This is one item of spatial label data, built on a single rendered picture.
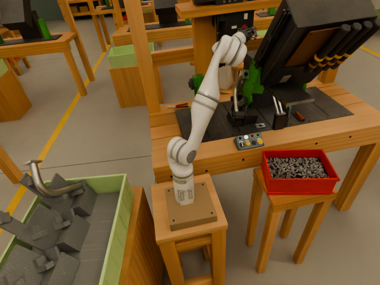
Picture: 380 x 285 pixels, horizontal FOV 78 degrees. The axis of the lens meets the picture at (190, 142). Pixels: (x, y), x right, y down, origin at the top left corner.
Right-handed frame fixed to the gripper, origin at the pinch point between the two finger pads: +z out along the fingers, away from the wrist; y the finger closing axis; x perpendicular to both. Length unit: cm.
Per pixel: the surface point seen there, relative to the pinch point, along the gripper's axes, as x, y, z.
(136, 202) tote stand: 51, -3, -103
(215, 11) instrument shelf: -7.7, 19.2, -10.8
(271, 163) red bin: 41, -47, -44
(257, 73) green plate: 13.2, -15.6, -16.5
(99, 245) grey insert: 41, -11, -128
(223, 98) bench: 58, 12, -2
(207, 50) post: 18.6, 24.9, -8.1
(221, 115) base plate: 50, -1, -23
